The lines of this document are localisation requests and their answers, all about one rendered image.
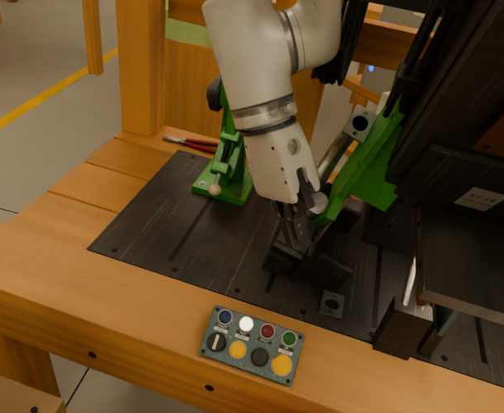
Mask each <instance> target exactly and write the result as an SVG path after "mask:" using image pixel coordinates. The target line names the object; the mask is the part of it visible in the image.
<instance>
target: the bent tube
mask: <svg viewBox="0 0 504 413"><path fill-rule="evenodd" d="M364 112H365V113H366V116H365V115H364ZM377 117H378V115H376V114H375V113H374V112H372V111H370V110H368V109H366V108H364V107H363V106H361V105H359V104H357V105H356V106H355V108H354V110H353V112H352V114H351V115H350V117H349V119H348V121H347V123H346V124H345V126H344V128H343V129H342V130H341V131H340V133H339V134H338V136H337V137H336V138H335V140H334V141H333V142H332V144H331V145H330V147H329V149H328V151H327V152H326V154H325V155H324V157H323V158H322V160H321V162H320V164H319V165H318V167H317V168H316V171H317V174H318V178H319V181H320V192H321V191H322V189H323V188H324V186H325V184H326V182H327V180H328V178H329V177H330V175H331V173H332V172H333V170H334V168H335V166H336V165H337V164H338V162H339V160H340V159H341V157H342V156H343V154H344V153H345V152H346V150H347V149H348V147H349V146H350V145H351V144H352V142H353V141H354V140H356V141H357V142H358V143H361V144H363V143H364V141H365V139H366V137H367V135H368V133H369V132H370V130H371V128H372V126H373V124H374V122H375V121H376V119H377Z"/></svg>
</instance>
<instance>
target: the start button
mask: <svg viewBox="0 0 504 413"><path fill-rule="evenodd" d="M291 367H292V364H291V361H290V360H289V358H288V357H287V356H285V355H278V356H276V357H275V358H274V360H273V362H272V368H273V370H274V372H275V373H276V374H278V375H286V374H287V373H288V372H289V371H290V370H291Z"/></svg>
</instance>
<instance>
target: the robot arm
mask: <svg viewBox="0 0 504 413"><path fill-rule="evenodd" d="M202 14H203V16H204V20H205V22H206V26H207V31H208V34H209V37H210V40H211V45H212V48H213V51H214V54H215V57H216V62H217V65H218V68H219V72H220V77H221V79H222V83H223V85H224V89H225V94H226V97H227V100H228V104H229V109H230V111H231V114H232V117H233V120H234V125H235V129H241V131H240V134H241V136H243V141H244V147H245V151H246V155H247V162H248V166H249V170H250V173H251V177H252V182H253V184H254V187H255V189H256V191H257V193H258V194H259V195H260V196H262V197H264V199H265V200H266V201H268V202H269V203H271V205H272V206H273V208H274V210H275V214H276V216H277V218H278V219H282V220H280V224H281V228H282V231H283V234H284V240H285V242H286V244H287V245H290V246H292V247H296V246H297V245H299V244H301V243H303V242H305V241H307V240H308V239H309V237H310V236H309V233H308V229H307V226H306V220H305V216H304V215H305V214H306V211H308V210H310V209H311V208H313V207H315V203H314V201H313V198H312V196H311V193H318V192H319V191H320V181H319V178H318V174H317V171H316V166H315V162H314V160H313V157H312V155H311V150H310V147H309V145H308V142H307V140H306V136H305V134H304V132H303V130H302V127H301V126H300V124H299V122H296V121H297V120H296V116H292V115H294V114H296V113H297V105H296V102H295V97H294V94H293V87H292V84H291V76H292V75H293V74H296V73H298V72H301V71H304V70H310V69H313V68H316V67H318V66H322V65H324V64H326V63H328V62H329V61H331V60H332V59H334V57H335V56H336V54H337V53H338V49H339V45H340V40H341V33H342V30H341V15H342V12H341V0H297V3H296V4H295V5H294V6H293V7H290V8H287V9H284V10H281V11H276V10H275V9H274V7H273V3H272V0H206V1H205V2H204V3H203V5H202Z"/></svg>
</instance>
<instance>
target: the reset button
mask: <svg viewBox="0 0 504 413"><path fill-rule="evenodd" d="M245 351H246V348H245V346H244V344H243V343H241V342H234V343H232V344H231V346H230V353H231V355H232V356H233V357H235V358H239V357H242V356H243V355H244V354H245Z"/></svg>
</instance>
